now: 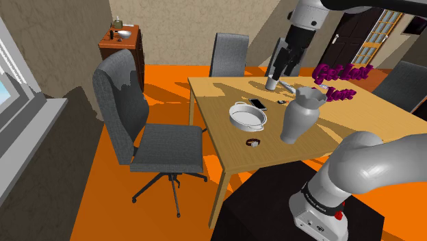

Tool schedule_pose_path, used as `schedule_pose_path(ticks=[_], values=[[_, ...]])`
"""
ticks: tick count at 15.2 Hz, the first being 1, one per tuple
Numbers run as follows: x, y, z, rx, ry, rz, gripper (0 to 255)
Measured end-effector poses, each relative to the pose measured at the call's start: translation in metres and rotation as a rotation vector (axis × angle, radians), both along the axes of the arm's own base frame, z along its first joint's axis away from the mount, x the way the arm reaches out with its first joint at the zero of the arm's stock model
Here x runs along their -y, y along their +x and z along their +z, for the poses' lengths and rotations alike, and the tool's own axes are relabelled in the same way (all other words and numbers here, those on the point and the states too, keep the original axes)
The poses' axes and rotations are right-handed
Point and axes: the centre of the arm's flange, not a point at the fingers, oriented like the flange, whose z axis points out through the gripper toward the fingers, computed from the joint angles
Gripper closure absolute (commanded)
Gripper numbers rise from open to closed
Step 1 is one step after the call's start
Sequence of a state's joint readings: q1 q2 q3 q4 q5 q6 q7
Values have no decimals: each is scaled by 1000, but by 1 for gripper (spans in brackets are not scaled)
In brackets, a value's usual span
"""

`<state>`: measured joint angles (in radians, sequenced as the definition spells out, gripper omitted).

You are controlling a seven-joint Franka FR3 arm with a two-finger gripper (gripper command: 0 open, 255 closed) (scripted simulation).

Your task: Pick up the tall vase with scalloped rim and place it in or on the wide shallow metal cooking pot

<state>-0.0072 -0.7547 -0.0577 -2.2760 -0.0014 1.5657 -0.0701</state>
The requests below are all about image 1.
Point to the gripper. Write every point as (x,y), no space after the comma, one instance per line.
(299,37)

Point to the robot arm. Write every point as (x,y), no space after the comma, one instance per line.
(370,163)

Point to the grey dining chair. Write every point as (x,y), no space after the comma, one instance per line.
(274,61)
(400,83)
(229,55)

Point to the grey remote control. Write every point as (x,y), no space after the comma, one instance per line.
(287,87)

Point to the white cup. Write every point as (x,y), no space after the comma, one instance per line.
(271,84)

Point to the small black key fob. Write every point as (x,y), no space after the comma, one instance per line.
(282,101)

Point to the black smartphone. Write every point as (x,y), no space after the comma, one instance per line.
(258,103)

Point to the purple lettering decoration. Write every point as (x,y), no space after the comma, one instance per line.
(340,72)

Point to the grey vase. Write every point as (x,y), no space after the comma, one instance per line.
(298,117)

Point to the white round pan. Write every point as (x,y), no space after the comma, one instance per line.
(247,117)

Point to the dark door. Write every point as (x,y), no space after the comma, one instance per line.
(350,36)

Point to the brown wristwatch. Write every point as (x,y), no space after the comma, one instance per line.
(253,143)

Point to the glazed wooden door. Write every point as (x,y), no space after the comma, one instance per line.
(377,36)

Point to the wooden table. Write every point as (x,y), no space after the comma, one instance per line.
(230,150)

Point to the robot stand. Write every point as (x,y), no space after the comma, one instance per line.
(267,203)

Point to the grey office chair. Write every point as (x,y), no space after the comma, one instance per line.
(166,146)

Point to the brown chest of drawers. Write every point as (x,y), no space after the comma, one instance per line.
(128,50)

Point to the window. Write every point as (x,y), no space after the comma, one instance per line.
(20,110)

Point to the dark wall picture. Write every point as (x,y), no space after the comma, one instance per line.
(417,26)

